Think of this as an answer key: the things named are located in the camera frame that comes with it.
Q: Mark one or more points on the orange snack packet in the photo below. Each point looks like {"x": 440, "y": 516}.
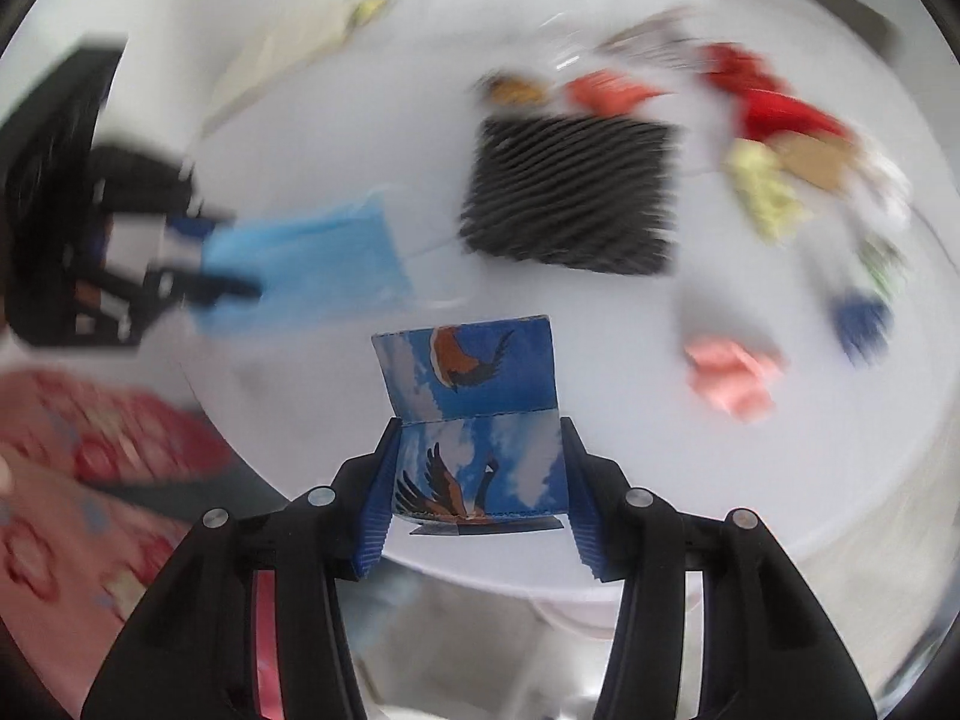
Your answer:
{"x": 607, "y": 93}

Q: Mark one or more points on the clear plastic bag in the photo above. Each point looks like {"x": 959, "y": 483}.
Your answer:
{"x": 664, "y": 39}

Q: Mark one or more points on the red crumpled wrapper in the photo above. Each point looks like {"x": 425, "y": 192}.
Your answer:
{"x": 733, "y": 68}

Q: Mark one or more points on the brown patterned snack wrapper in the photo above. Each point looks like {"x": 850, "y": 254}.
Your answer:
{"x": 514, "y": 90}

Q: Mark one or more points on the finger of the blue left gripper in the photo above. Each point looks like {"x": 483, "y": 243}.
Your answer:
{"x": 196, "y": 228}
{"x": 174, "y": 284}

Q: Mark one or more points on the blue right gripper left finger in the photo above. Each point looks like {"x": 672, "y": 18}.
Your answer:
{"x": 375, "y": 515}

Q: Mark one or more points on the black woven mesh mat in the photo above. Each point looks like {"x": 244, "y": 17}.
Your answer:
{"x": 584, "y": 192}

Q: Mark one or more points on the white crumpled tissue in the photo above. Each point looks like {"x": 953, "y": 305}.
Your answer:
{"x": 879, "y": 192}

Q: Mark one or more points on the red paper with cardboard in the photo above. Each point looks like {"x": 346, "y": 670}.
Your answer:
{"x": 812, "y": 145}

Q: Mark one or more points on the yellow crumpled paper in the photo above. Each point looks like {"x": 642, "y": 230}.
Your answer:
{"x": 769, "y": 200}

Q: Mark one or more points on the green white crumpled wrapper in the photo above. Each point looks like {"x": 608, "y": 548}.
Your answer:
{"x": 884, "y": 264}

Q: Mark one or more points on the blue face mask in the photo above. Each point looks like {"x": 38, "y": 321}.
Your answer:
{"x": 310, "y": 269}

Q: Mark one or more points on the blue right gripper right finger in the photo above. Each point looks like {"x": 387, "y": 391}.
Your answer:
{"x": 584, "y": 510}

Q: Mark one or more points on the pink paper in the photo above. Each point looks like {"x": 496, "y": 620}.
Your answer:
{"x": 732, "y": 378}

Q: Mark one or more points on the blue crumpled wrapper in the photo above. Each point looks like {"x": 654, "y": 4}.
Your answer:
{"x": 862, "y": 324}

